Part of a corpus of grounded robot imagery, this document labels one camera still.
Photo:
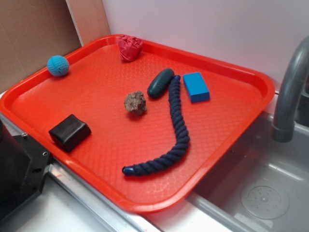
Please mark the brown cardboard panel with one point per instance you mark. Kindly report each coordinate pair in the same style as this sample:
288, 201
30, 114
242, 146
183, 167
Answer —
31, 31

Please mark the dark green oval object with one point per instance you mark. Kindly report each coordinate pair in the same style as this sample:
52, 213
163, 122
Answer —
160, 83

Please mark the round sink drain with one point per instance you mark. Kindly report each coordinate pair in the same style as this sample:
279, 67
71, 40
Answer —
264, 201

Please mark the light blue knitted ball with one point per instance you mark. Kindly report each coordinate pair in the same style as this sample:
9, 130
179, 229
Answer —
58, 66

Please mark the grey curved faucet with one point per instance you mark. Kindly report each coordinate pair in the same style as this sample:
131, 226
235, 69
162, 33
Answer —
293, 100

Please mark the grey plastic sink basin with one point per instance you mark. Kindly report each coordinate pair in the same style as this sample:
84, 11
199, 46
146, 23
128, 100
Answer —
215, 206

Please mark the blue rectangular block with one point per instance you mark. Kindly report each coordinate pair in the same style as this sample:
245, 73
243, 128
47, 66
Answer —
196, 87

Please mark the red crumpled cloth heart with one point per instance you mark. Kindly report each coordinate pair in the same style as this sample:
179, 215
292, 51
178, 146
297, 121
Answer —
130, 47

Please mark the black rectangular block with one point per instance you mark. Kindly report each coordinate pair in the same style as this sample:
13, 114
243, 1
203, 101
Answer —
69, 133

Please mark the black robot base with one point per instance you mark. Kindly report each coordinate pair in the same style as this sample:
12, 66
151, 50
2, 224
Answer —
24, 164

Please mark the red plastic tray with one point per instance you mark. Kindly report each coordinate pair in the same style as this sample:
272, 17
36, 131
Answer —
94, 91

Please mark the brown rough rock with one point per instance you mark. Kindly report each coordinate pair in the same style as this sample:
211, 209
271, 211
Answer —
135, 103

